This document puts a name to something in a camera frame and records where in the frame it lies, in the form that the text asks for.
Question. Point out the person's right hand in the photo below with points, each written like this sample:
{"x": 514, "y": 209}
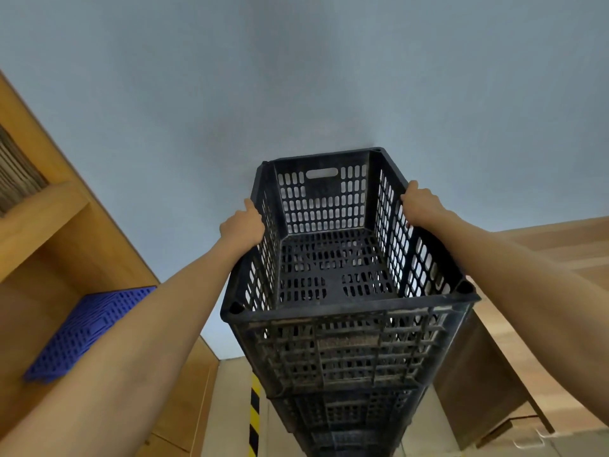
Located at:
{"x": 423, "y": 206}

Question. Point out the person's left hand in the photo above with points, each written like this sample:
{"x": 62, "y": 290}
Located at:
{"x": 245, "y": 228}

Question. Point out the black plastic crate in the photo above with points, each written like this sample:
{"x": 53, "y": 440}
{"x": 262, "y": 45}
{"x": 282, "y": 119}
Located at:
{"x": 347, "y": 440}
{"x": 342, "y": 337}
{"x": 342, "y": 411}

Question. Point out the person's left forearm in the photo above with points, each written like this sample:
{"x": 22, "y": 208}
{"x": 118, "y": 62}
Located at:
{"x": 133, "y": 356}

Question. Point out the person's right forearm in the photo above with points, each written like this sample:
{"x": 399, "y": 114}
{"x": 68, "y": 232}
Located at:
{"x": 523, "y": 290}

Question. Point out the wooden wall cabinet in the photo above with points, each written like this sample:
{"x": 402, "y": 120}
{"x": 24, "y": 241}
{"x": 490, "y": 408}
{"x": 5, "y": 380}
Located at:
{"x": 43, "y": 242}

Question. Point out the light wooden office desk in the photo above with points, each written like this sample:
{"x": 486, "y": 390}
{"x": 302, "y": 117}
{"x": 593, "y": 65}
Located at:
{"x": 476, "y": 385}

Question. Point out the blue plastic grid mat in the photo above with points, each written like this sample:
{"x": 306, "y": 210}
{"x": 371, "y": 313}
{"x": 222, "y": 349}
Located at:
{"x": 81, "y": 333}

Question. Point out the stack of flattened cardboard boxes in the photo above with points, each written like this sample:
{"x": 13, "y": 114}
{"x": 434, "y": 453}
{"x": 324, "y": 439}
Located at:
{"x": 16, "y": 180}

